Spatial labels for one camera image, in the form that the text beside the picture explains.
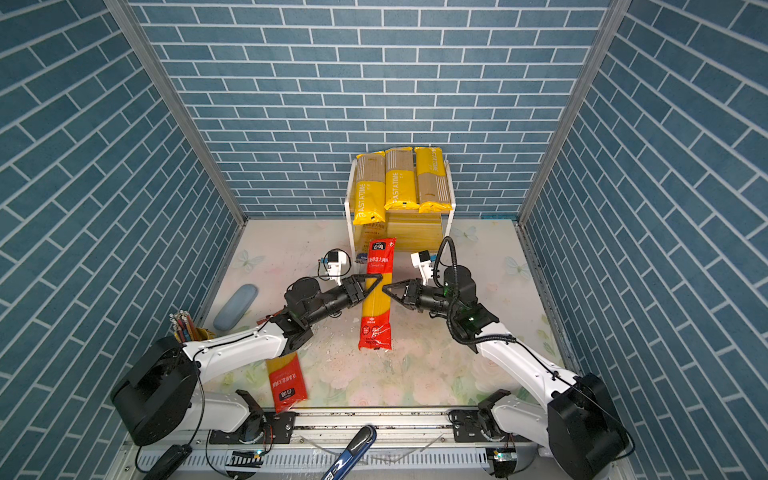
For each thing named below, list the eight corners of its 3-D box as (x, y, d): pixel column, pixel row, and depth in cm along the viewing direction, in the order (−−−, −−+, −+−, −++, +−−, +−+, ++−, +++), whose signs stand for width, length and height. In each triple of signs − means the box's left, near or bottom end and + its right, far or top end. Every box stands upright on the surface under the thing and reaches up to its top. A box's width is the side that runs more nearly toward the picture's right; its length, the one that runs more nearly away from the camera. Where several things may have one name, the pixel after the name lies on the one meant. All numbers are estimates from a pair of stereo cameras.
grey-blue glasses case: (213, 328, 93) (209, 324, 91) (244, 286, 103) (241, 281, 101) (232, 333, 92) (228, 330, 90) (261, 290, 102) (258, 286, 100)
